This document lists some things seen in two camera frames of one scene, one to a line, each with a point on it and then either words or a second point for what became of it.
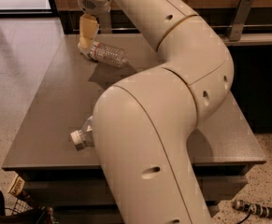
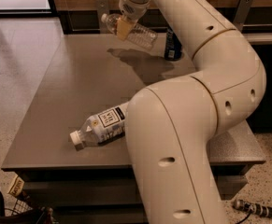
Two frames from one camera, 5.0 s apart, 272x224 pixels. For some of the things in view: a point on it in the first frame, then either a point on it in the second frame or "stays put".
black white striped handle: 258,209 stays put
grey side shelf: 260,38 stays put
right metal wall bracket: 240,15 stays put
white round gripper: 93,4 to 132,7
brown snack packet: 17,187 stays put
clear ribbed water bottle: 108,54 to 139,35
